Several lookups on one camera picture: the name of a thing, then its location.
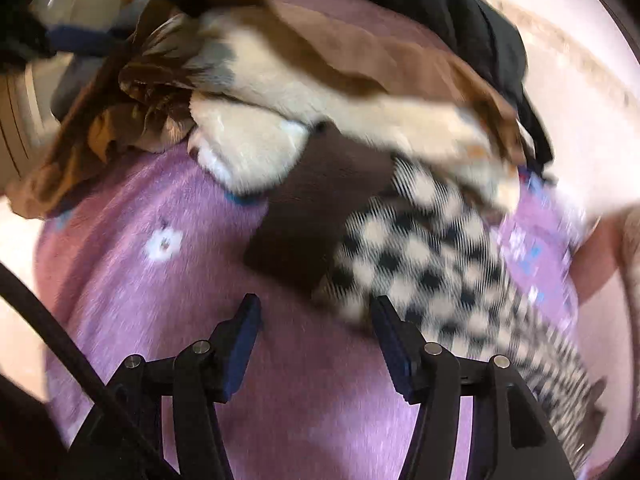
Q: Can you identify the pink padded headboard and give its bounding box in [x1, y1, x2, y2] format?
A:
[570, 208, 639, 479]

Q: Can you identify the purple floral bed sheet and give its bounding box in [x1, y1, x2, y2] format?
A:
[34, 0, 591, 480]

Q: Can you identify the beige brown fleece blanket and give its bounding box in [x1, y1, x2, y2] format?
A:
[6, 0, 525, 218]

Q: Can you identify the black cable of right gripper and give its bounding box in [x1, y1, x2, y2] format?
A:
[0, 261, 166, 480]

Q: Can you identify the black beige checkered jacket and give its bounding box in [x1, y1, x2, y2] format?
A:
[244, 122, 599, 468]

